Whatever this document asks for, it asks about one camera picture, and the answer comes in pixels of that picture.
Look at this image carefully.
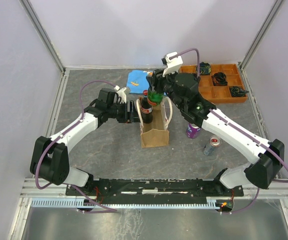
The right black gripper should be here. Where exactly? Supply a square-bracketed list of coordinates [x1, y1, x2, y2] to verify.
[146, 66, 185, 110]

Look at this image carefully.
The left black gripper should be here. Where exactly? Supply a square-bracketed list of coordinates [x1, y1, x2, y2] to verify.
[107, 100, 144, 124]

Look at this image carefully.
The green glass bottle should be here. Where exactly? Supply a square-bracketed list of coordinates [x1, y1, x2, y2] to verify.
[147, 90, 164, 107]

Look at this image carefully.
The glass cola bottle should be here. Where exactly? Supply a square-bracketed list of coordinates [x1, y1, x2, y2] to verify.
[140, 90, 153, 124]

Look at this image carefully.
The watermelon print canvas bag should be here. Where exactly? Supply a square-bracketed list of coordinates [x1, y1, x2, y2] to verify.
[135, 97, 173, 148]

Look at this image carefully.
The purple soda can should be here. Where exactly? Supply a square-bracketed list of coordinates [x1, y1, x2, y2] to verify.
[186, 123, 201, 139]

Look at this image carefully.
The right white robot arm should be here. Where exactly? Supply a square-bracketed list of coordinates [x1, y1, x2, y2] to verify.
[146, 69, 284, 196]

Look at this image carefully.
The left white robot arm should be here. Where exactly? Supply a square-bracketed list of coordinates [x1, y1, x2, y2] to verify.
[30, 87, 139, 195]

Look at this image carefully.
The blue patterned cloth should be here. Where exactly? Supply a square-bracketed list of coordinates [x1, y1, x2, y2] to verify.
[126, 70, 153, 95]

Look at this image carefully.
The dark rolled sock green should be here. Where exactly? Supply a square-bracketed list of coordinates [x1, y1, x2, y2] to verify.
[199, 62, 211, 76]

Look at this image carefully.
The orange wooden divided tray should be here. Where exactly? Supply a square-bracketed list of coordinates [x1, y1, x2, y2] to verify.
[178, 63, 248, 105]

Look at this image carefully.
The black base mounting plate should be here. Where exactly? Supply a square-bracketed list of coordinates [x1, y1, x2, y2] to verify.
[65, 177, 244, 204]

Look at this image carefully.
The dark rolled sock right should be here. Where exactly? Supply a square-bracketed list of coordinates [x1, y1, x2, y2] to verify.
[229, 86, 249, 98]

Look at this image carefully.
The silver blue energy can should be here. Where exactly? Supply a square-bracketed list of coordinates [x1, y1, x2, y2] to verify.
[203, 135, 221, 156]

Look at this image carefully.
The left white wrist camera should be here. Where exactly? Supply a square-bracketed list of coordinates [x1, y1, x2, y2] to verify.
[114, 85, 131, 104]

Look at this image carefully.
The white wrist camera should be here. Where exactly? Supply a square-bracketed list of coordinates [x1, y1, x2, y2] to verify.
[162, 51, 183, 77]
[114, 85, 131, 104]

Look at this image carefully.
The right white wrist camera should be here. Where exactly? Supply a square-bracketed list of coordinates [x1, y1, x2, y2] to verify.
[162, 51, 183, 77]

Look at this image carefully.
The light blue cable duct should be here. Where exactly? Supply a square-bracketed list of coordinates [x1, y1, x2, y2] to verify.
[31, 197, 232, 210]

